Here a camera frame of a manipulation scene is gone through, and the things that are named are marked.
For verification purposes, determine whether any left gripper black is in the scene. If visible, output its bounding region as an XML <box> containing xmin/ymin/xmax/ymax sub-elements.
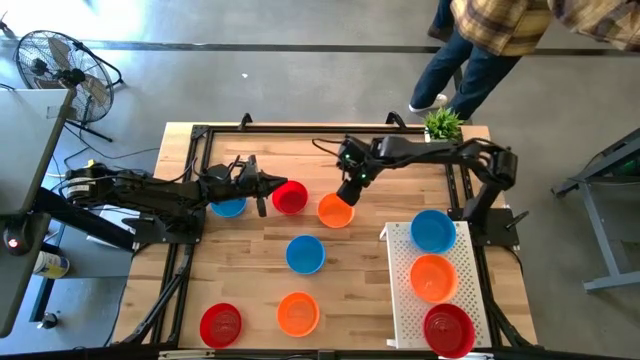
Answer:
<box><xmin>202</xmin><ymin>154</ymin><xmax>289</xmax><ymax>218</ymax></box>

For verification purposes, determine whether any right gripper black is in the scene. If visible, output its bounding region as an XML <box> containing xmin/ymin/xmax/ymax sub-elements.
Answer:
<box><xmin>336</xmin><ymin>134</ymin><xmax>384</xmax><ymax>207</ymax></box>

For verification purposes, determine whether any red plastic mini bowl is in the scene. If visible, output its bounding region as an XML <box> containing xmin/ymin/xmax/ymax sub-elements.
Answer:
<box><xmin>199</xmin><ymin>302</ymin><xmax>243</xmax><ymax>350</ymax></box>
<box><xmin>271</xmin><ymin>179</ymin><xmax>310</xmax><ymax>217</ymax></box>
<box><xmin>422</xmin><ymin>302</ymin><xmax>477</xmax><ymax>360</ymax></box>

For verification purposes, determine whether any orange plastic mini bowl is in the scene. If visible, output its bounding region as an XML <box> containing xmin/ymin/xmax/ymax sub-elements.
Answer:
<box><xmin>316</xmin><ymin>192</ymin><xmax>357</xmax><ymax>230</ymax></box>
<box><xmin>276</xmin><ymin>291</ymin><xmax>321</xmax><ymax>338</ymax></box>
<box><xmin>409</xmin><ymin>253</ymin><xmax>460</xmax><ymax>305</ymax></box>

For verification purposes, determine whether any blue plastic mini bowl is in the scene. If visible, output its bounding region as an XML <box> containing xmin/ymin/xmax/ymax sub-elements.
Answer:
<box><xmin>285</xmin><ymin>234</ymin><xmax>327</xmax><ymax>276</ymax></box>
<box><xmin>410</xmin><ymin>208</ymin><xmax>458</xmax><ymax>255</ymax></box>
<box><xmin>210</xmin><ymin>197</ymin><xmax>248</xmax><ymax>219</ymax></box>

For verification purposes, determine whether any white perforated metal rack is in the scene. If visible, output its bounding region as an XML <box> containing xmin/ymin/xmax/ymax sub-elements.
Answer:
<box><xmin>378</xmin><ymin>220</ymin><xmax>494</xmax><ymax>350</ymax></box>

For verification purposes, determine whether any green plant in white pot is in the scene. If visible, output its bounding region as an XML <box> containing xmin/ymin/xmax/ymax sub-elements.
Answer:
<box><xmin>422</xmin><ymin>107</ymin><xmax>465</xmax><ymax>144</ymax></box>

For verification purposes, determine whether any white paper sheet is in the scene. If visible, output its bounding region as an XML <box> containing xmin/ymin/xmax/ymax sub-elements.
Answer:
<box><xmin>97</xmin><ymin>205</ymin><xmax>144</xmax><ymax>249</ymax></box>

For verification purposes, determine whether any person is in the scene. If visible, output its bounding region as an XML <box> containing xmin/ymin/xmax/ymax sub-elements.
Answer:
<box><xmin>408</xmin><ymin>0</ymin><xmax>640</xmax><ymax>122</ymax></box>
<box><xmin>426</xmin><ymin>0</ymin><xmax>455</xmax><ymax>44</ymax></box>

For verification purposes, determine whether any black floor fan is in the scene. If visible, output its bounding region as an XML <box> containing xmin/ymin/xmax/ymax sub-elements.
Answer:
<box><xmin>13</xmin><ymin>29</ymin><xmax>125</xmax><ymax>144</ymax></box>

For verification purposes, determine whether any white labelled canister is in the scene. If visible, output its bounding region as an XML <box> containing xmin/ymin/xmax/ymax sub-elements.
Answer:
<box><xmin>32</xmin><ymin>249</ymin><xmax>71</xmax><ymax>280</ymax></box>

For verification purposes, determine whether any grey workstation desk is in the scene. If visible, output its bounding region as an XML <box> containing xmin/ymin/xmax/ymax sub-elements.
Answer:
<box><xmin>0</xmin><ymin>87</ymin><xmax>77</xmax><ymax>339</ymax></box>

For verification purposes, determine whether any black device with red light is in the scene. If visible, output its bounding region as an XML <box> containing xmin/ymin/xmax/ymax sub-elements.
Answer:
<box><xmin>2</xmin><ymin>212</ymin><xmax>51</xmax><ymax>257</ymax></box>

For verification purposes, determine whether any grey metal stand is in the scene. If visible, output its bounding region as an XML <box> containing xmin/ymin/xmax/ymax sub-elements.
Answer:
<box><xmin>551</xmin><ymin>127</ymin><xmax>640</xmax><ymax>295</ymax></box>

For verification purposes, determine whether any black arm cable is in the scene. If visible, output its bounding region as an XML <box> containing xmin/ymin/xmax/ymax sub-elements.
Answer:
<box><xmin>311</xmin><ymin>136</ymin><xmax>346</xmax><ymax>157</ymax></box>

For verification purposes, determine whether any black aluminium table frame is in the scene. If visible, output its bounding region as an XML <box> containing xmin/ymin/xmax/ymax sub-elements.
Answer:
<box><xmin>112</xmin><ymin>112</ymin><xmax>539</xmax><ymax>351</ymax></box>

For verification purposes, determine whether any black floor cable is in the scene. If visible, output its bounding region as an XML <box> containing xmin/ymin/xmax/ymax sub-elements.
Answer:
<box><xmin>49</xmin><ymin>122</ymin><xmax>161</xmax><ymax>176</ymax></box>

